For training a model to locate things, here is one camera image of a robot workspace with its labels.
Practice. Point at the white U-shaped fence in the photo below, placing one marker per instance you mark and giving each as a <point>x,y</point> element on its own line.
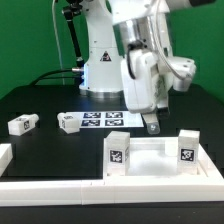
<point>110,189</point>

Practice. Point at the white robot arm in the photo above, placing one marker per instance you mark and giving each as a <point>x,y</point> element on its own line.
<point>113,26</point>

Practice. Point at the printed marker sheet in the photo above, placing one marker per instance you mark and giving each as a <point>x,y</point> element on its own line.
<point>107,119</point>

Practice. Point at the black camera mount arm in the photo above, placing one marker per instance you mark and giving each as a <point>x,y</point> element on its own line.
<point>70,11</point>

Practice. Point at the white square table top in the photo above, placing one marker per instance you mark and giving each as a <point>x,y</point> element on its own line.
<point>157,157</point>

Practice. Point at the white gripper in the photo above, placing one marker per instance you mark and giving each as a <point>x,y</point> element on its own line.
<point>146,85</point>

